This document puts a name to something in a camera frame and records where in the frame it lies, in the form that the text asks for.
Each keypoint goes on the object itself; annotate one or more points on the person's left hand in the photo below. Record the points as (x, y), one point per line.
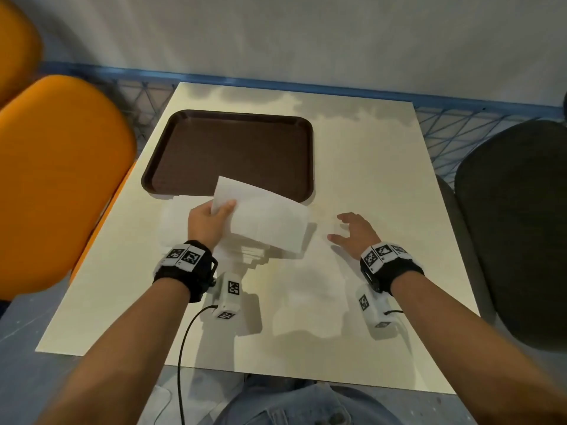
(201, 223)

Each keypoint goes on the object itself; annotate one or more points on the person's right hand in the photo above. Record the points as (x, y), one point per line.
(359, 236)

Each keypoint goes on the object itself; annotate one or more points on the person's left thumb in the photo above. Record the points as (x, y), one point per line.
(223, 207)

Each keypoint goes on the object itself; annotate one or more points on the person's right thumb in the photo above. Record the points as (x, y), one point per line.
(337, 238)

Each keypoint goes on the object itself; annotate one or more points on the white paper sheet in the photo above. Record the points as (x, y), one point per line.
(265, 216)

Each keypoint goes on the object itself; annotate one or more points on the person's right forearm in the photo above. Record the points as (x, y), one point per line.
(465, 349)

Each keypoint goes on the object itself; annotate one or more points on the person's left forearm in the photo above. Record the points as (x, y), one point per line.
(133, 354)

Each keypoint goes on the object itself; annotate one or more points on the brown plastic tray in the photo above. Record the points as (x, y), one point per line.
(234, 150)

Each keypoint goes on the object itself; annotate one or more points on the black right wrist band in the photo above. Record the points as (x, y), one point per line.
(390, 263)

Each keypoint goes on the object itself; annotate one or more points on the black wrist band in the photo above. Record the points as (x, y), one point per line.
(390, 263)
(188, 265)

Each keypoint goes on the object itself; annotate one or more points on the black left wrist band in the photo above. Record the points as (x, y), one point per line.
(188, 265)

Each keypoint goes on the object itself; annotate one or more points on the orange chair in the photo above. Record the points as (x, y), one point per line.
(57, 181)
(15, 48)

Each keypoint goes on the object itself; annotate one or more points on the person's blue jeans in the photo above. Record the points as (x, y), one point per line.
(301, 402)

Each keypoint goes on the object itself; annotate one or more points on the black chair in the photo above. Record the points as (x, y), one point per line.
(518, 225)

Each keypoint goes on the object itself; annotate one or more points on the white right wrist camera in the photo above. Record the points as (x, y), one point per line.
(373, 307)

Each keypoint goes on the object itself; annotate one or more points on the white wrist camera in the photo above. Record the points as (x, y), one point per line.
(373, 307)
(230, 296)

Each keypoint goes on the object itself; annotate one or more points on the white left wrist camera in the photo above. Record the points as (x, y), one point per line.
(230, 296)

